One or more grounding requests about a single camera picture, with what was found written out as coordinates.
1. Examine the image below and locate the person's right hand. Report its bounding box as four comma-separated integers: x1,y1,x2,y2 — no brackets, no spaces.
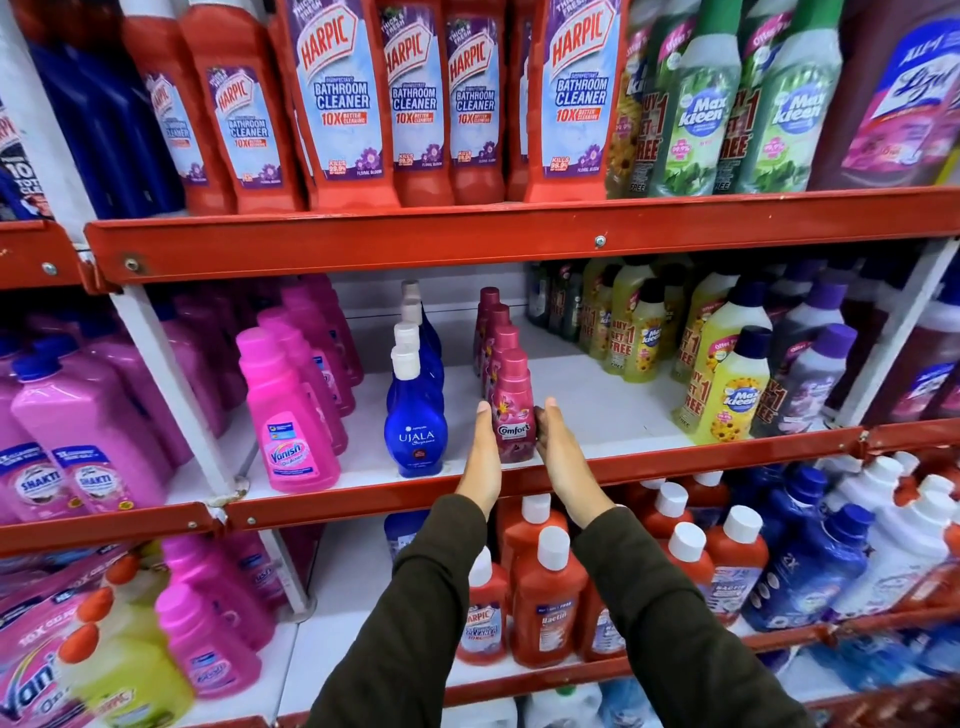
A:
535,398,618,531

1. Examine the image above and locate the person's left hand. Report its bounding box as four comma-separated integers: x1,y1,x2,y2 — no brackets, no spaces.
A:
455,400,504,520

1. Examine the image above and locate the person's left forearm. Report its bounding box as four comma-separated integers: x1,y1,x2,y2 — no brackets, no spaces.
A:
303,492,489,728

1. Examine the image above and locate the person's right forearm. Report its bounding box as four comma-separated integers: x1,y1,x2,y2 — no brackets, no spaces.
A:
573,505,817,728

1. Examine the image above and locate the blue bottle with white cap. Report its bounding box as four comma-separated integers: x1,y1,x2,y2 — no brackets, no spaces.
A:
389,321,446,391
398,300,444,363
400,280,442,354
383,345,450,480

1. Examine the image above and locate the small blue bottle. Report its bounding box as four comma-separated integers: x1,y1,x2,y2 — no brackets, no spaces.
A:
383,510,431,565

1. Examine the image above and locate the group of red white-capped bottles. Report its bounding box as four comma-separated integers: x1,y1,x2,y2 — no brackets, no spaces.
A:
456,471,771,670

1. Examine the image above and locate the group of yellow floor cleaner bottles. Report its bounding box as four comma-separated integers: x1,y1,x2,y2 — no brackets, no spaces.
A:
525,257,775,447

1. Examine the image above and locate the row of pink stain remover bottles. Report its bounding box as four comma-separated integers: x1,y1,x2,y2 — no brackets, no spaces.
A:
235,273,366,495

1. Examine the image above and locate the group of grey purple-capped bottles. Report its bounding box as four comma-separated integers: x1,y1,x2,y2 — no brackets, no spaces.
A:
750,258,860,441

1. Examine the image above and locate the white plastic bottle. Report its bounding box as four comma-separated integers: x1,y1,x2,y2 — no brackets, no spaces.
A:
522,684,606,728

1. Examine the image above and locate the group of blue detergent bottles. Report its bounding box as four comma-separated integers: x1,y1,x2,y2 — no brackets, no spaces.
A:
731,463,877,633

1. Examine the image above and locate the yellow flower print cleaner bottle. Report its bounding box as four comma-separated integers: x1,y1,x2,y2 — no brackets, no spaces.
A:
604,0,676,200

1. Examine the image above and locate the group of small pink bottles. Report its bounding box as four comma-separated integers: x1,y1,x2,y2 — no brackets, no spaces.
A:
153,525,325,702

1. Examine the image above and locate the green white floor cleaner bottle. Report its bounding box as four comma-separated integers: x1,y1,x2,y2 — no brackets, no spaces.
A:
716,0,846,196
646,0,745,199

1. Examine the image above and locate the row of red bathroom cleaner bottles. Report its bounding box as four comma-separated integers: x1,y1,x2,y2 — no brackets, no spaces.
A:
118,0,633,217

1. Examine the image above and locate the group of maroon white-capped bottles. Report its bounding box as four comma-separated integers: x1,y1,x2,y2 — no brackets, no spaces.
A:
823,258,960,427

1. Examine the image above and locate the group of light blue bottles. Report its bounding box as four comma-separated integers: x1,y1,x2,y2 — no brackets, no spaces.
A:
757,624,960,696

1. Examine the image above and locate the group of pink cleaner bottles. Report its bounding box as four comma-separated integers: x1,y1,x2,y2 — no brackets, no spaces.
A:
0,288,250,526

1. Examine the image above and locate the group of yellow orange-capped bottles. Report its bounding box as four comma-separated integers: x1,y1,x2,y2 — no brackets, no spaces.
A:
57,551,196,728

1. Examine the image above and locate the large maroon floor cleaner bottle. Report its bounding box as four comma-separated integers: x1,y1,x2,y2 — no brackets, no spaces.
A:
807,0,960,192

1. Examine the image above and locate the row of dark blue bottles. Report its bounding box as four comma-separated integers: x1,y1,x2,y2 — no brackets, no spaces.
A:
0,0,187,223

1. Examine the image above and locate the stack of pink refill packets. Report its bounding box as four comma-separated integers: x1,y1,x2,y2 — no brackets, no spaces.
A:
0,543,132,728

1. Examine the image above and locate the red metal shelf rail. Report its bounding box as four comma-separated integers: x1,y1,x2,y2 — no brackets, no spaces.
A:
0,219,85,292
180,604,960,728
0,501,225,561
84,186,960,289
223,417,960,535

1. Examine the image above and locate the white shelf upright post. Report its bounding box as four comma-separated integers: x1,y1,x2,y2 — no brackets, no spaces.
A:
0,0,319,625
834,237,960,430

